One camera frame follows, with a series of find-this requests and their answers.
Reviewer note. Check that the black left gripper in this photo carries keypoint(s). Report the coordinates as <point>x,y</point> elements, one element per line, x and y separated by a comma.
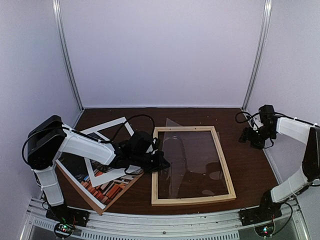
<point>159,163</point>

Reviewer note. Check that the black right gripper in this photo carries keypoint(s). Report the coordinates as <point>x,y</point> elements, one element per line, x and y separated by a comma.
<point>246,135</point>

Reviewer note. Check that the light wooden picture frame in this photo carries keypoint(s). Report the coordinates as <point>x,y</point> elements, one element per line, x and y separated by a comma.
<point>230,196</point>

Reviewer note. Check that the clear acrylic sheet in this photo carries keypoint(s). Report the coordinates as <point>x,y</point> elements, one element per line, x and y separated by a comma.
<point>195,170</point>

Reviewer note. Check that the white mat board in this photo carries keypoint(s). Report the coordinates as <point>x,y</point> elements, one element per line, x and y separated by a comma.
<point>112,173</point>

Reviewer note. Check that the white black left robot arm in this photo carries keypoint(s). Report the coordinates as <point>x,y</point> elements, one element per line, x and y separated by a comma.
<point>52,136</point>

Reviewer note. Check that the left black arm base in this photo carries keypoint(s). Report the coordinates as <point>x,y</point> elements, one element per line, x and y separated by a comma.
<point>66,215</point>

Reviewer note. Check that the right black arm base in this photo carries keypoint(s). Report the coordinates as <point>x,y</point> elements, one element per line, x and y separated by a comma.
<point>266,210</point>

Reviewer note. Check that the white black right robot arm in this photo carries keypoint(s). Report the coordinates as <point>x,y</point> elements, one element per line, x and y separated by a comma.
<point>267,124</point>

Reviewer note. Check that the books photo print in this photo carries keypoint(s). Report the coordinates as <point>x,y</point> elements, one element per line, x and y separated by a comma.
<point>75,165</point>

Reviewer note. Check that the brown backing board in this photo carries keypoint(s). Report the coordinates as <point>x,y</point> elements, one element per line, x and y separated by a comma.
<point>101,197</point>

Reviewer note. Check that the right round circuit board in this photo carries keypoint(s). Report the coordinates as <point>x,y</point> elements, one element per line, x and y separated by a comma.
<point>264,230</point>

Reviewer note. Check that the round circuit board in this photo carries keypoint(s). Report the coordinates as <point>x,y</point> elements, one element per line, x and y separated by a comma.
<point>62,230</point>
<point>264,230</point>

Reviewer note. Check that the left round circuit board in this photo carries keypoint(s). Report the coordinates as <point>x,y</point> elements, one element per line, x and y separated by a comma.
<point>62,230</point>

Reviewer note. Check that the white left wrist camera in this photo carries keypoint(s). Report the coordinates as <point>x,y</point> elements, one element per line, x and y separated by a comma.
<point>154,146</point>

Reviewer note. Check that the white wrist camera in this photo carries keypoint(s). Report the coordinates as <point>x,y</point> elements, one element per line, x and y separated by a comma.
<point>255,123</point>
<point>154,146</point>

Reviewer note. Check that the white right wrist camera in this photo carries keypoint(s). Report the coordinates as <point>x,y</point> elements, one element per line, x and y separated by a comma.
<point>255,123</point>

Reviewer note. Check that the aluminium front rail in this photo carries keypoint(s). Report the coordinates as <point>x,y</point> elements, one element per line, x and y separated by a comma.
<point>225,225</point>

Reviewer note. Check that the right aluminium corner post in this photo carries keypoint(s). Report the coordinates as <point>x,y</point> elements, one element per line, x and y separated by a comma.
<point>263,35</point>

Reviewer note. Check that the aluminium corner post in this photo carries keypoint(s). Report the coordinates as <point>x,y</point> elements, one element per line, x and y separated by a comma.
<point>263,35</point>
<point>66,57</point>

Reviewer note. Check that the left aluminium corner post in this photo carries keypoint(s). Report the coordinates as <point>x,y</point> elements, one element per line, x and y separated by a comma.
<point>66,57</point>

